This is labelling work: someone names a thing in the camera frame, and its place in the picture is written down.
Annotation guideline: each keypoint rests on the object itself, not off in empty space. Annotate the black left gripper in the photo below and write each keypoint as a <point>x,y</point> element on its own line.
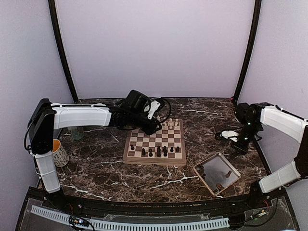
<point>150,129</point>

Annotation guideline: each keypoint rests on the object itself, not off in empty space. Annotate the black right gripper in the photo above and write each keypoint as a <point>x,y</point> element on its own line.
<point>241,149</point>

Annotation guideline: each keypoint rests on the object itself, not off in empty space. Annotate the dark queen piece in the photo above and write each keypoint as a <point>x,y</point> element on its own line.
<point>165,151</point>

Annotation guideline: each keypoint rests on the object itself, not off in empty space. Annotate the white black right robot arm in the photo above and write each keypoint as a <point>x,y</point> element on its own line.
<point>253,117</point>

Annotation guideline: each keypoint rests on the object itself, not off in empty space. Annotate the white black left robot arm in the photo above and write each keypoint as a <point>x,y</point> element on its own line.
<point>135,111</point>

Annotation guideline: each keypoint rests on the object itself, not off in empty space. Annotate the wooden chess board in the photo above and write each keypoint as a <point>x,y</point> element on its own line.
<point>169,138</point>

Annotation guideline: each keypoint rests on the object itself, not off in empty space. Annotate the small green circuit board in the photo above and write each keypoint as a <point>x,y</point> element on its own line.
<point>78,221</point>

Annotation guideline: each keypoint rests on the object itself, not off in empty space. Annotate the clear glass jar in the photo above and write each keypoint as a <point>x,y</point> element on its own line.
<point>77,133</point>

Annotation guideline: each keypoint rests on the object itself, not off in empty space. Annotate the white rook right corner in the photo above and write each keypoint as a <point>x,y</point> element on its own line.
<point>176,124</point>

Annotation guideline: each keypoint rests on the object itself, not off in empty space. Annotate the wooden tray with metal base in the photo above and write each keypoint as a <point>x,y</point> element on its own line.
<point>220,162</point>

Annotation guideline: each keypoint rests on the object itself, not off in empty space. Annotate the patterned cup orange inside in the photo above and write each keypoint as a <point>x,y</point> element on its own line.
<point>60,156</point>

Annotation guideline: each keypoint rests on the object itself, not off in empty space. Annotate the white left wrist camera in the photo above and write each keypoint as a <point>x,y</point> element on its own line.
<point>153,108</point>

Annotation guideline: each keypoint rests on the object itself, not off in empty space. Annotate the black front mounting rail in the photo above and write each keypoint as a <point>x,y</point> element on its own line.
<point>224,206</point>

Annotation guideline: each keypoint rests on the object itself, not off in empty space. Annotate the white slotted cable duct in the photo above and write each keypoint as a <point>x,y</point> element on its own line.
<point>101,225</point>

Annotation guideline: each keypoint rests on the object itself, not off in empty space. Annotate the black right frame post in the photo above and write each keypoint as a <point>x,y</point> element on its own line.
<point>249,50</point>

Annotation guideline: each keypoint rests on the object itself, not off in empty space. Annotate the black frame post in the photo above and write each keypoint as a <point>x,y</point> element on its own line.
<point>249,50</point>
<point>61,51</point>

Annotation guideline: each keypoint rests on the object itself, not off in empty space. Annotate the black left frame post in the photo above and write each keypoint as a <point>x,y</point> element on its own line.
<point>61,51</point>

